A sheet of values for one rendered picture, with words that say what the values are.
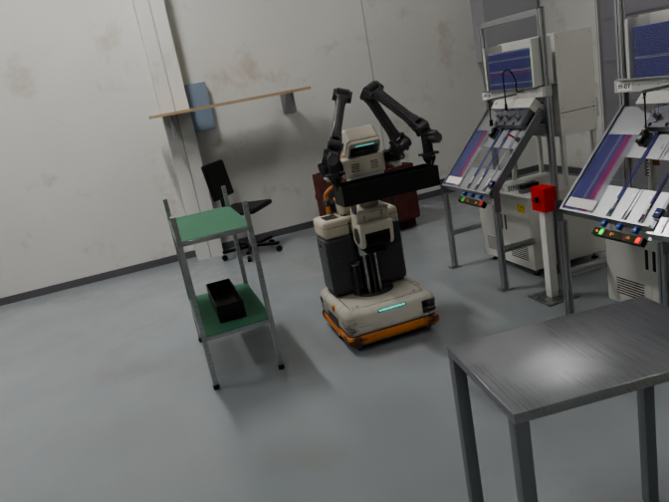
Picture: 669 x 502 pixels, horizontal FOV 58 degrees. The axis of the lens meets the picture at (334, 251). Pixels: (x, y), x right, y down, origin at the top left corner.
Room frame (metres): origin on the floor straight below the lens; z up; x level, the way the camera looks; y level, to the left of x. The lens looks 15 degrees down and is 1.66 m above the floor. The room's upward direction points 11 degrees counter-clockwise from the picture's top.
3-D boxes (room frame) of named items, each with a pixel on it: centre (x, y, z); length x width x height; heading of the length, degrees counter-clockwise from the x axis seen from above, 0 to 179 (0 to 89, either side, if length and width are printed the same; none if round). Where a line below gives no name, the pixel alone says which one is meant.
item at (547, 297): (3.85, -1.42, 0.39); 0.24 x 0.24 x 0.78; 16
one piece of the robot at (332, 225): (4.00, -0.19, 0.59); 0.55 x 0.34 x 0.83; 104
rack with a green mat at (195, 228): (3.90, 0.79, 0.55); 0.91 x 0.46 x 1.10; 16
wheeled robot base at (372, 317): (3.91, -0.21, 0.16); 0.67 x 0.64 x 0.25; 14
